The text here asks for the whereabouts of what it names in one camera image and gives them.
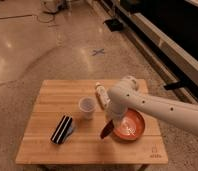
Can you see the red chili pepper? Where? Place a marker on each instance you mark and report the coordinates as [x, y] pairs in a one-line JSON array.
[[107, 129]]

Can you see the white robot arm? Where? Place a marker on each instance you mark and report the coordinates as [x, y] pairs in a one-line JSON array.
[[125, 95]]

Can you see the orange ceramic bowl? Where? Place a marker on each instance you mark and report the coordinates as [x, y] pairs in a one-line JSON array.
[[131, 127]]

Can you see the white plastic cup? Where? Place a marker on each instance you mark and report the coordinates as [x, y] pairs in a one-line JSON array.
[[87, 106]]

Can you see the wooden table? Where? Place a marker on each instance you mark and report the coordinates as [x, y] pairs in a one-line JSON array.
[[60, 97]]

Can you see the black white striped eraser block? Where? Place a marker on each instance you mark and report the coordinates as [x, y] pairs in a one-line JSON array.
[[64, 129]]

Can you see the black floor mat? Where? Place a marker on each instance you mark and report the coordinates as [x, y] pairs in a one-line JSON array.
[[114, 24]]

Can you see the white machine base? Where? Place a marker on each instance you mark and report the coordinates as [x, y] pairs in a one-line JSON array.
[[53, 6]]

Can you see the long white counter ledge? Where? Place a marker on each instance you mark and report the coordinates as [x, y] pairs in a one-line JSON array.
[[182, 66]]

